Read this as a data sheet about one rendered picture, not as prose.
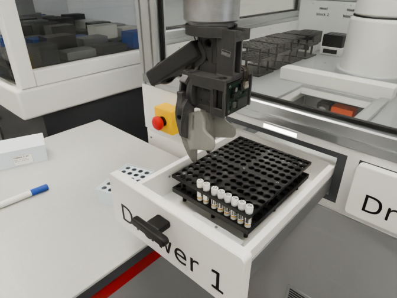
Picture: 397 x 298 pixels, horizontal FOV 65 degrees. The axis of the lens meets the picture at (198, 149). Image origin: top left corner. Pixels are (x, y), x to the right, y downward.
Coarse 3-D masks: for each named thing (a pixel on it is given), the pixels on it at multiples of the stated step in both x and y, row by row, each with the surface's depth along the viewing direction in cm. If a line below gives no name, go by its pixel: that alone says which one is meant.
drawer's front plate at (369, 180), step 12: (360, 168) 57; (372, 168) 56; (360, 180) 58; (372, 180) 56; (384, 180) 55; (396, 180) 54; (360, 192) 59; (372, 192) 57; (384, 192) 56; (396, 192) 54; (348, 204) 61; (360, 204) 60; (372, 204) 58; (384, 204) 57; (396, 204) 55; (360, 216) 60; (372, 216) 59; (384, 216) 57; (396, 216) 56; (384, 228) 58; (396, 228) 57
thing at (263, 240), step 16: (224, 144) 75; (272, 144) 72; (320, 160) 66; (160, 176) 61; (320, 176) 60; (160, 192) 63; (304, 192) 55; (320, 192) 60; (192, 208) 61; (288, 208) 52; (304, 208) 56; (224, 224) 57; (272, 224) 48; (288, 224) 52; (256, 240) 45; (272, 240) 48; (256, 256) 45
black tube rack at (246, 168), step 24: (240, 144) 70; (216, 168) 61; (240, 168) 61; (264, 168) 62; (288, 168) 61; (192, 192) 59; (240, 192) 59; (264, 192) 55; (288, 192) 59; (216, 216) 55; (264, 216) 54
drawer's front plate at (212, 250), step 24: (120, 192) 55; (144, 192) 50; (120, 216) 58; (144, 216) 52; (168, 216) 46; (192, 216) 45; (144, 240) 55; (192, 240) 44; (216, 240) 41; (216, 264) 42; (240, 264) 39; (240, 288) 41
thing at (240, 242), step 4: (196, 212) 58; (196, 216) 57; (200, 216) 57; (200, 220) 56; (204, 220) 56; (208, 220) 56; (208, 224) 55; (212, 224) 55; (216, 228) 54; (220, 228) 54; (220, 232) 53; (224, 232) 53; (228, 232) 53; (228, 236) 52; (232, 236) 52; (236, 240) 52; (240, 240) 52; (240, 244) 51
